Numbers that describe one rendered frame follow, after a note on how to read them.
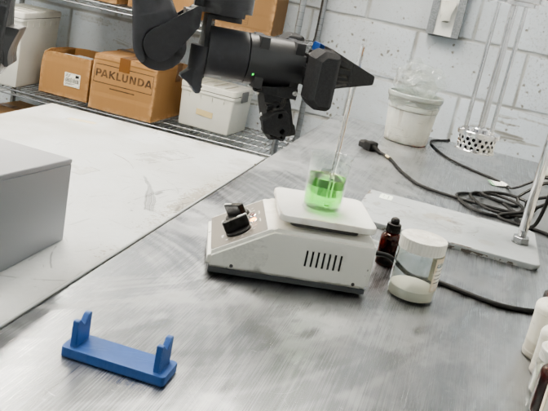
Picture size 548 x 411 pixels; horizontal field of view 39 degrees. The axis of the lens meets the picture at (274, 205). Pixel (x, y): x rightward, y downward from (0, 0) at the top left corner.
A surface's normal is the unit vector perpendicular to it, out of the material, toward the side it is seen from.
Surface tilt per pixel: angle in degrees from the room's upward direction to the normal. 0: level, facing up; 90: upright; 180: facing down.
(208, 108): 92
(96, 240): 0
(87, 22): 90
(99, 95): 86
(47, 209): 90
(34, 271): 0
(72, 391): 0
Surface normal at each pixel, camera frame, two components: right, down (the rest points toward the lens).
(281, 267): 0.07, 0.31
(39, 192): 0.94, 0.25
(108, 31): -0.27, 0.24
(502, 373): 0.19, -0.94
